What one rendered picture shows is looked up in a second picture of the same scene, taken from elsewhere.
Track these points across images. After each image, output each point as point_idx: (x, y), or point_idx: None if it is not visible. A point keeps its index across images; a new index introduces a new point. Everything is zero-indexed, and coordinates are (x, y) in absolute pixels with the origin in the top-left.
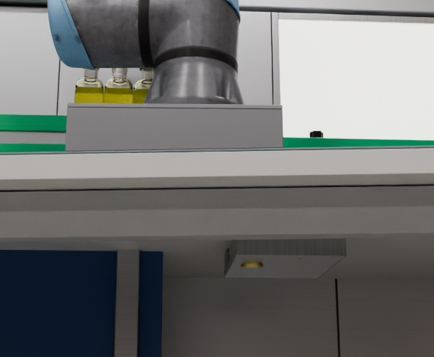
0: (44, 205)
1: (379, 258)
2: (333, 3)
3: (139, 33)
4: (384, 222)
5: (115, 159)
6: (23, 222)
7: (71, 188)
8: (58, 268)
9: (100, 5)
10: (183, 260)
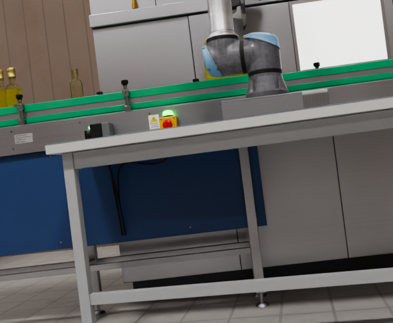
0: (217, 138)
1: None
2: None
3: (242, 64)
4: (344, 129)
5: (242, 120)
6: (210, 145)
7: (226, 131)
8: None
9: (224, 55)
10: None
